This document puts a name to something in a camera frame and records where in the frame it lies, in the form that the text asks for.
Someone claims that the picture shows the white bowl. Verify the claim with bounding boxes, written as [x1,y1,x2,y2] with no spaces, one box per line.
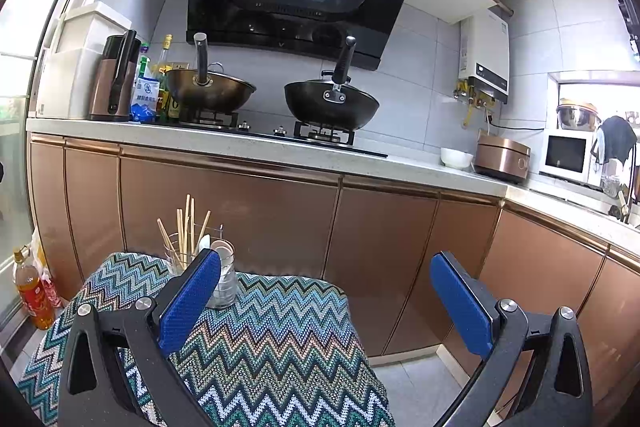
[440,147,474,170]

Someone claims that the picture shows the white microwave oven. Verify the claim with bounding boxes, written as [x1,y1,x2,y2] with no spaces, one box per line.
[540,129,599,186]

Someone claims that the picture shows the yellow cap sauce bottle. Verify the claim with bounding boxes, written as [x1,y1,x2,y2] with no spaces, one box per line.
[157,34,174,118]

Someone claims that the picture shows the clear glass utensil holder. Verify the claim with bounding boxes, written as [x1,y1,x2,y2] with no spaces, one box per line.
[164,231,239,311]

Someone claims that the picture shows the white kitchen countertop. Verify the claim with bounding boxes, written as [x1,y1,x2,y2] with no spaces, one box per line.
[25,117,640,248]

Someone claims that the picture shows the brown electric kettle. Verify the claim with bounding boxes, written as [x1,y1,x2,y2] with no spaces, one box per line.
[89,30,142,122]

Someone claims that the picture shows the white storage box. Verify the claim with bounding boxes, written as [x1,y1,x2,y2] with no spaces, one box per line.
[37,1,127,120]

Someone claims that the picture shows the black gas stove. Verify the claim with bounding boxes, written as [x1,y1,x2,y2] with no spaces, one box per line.
[145,109,389,158]

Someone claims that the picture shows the bronze wok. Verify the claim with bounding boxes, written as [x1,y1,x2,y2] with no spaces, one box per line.
[165,33,258,114]

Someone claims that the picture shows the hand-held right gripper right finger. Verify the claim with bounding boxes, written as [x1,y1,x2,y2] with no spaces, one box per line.
[430,251,594,427]

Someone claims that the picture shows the white water heater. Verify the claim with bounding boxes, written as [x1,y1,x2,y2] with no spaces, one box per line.
[459,7,511,104]

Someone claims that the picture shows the blue salt bag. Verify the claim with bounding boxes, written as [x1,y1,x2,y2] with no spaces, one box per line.
[131,77,161,124]

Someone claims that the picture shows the yellow gas pipe valves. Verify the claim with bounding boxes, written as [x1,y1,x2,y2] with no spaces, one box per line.
[452,77,501,128]

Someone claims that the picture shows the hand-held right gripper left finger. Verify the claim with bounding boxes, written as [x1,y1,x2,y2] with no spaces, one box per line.
[57,249,223,427]

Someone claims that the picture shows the glass balcony door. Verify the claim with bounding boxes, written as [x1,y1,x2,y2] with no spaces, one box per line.
[0,0,118,338]

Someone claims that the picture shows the glass jar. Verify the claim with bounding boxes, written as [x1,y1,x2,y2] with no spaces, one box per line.
[600,159,622,198]

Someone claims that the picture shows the steel mixing bowl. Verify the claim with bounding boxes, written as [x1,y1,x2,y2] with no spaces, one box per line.
[556,99,601,131]

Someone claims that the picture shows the orange cooking oil bottle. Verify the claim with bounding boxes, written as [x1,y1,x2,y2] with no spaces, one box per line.
[14,247,56,332]

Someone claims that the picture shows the zigzag patterned table cloth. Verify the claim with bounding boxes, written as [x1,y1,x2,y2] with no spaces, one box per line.
[17,252,396,427]

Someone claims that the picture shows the black power cord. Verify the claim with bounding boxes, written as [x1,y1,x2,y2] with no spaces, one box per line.
[487,109,547,132]

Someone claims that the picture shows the brown base cabinets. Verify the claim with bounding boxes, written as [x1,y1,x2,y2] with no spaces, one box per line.
[27,132,640,413]

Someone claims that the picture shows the black wok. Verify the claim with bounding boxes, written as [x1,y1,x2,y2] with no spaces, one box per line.
[284,36,381,131]

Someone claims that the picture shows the dark hanging cloth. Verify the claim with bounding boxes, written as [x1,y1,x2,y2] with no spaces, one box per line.
[595,116,638,165]

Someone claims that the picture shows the pink ceramic spoon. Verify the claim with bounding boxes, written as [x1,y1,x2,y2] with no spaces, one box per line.
[210,239,236,269]

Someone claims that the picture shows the copper rice cooker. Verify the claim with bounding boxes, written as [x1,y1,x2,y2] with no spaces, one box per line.
[474,130,532,182]

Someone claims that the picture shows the red snack packet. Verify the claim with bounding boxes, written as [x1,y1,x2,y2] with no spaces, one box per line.
[42,267,64,309]

